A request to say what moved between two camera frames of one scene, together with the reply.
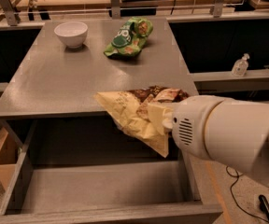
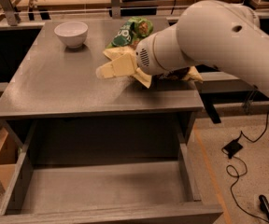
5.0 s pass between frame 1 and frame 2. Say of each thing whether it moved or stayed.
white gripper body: moved
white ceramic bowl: stayed
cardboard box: stayed
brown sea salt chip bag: moved
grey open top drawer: stayed
